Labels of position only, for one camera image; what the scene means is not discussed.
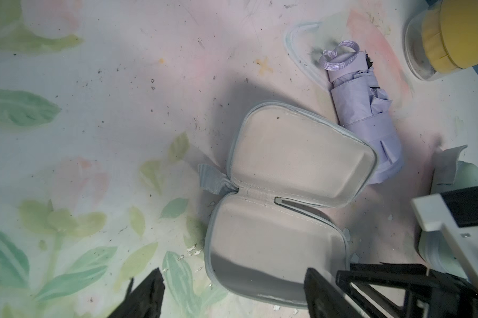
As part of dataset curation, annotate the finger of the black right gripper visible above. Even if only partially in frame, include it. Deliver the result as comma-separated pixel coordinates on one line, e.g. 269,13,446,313
336,263,478,317

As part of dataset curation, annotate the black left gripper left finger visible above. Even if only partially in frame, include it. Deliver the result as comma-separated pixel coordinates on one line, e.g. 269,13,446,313
108,268,166,318

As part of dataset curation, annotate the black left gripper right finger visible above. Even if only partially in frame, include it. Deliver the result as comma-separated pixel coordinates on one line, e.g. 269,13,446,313
304,268,361,317

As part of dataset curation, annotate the grey umbrella case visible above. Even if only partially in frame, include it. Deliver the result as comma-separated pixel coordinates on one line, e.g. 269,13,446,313
198,101,378,309

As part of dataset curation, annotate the lilac umbrella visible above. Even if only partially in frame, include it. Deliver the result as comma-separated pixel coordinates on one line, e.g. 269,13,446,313
318,41,403,184

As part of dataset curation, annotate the grey case front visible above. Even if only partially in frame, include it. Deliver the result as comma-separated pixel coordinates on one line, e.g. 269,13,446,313
418,145,478,278

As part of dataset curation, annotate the yellow pen cup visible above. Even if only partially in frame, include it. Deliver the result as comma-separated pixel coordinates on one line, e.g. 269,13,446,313
403,0,478,82

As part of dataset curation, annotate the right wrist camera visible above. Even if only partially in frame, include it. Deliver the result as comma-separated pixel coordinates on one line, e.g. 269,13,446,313
411,194,478,289

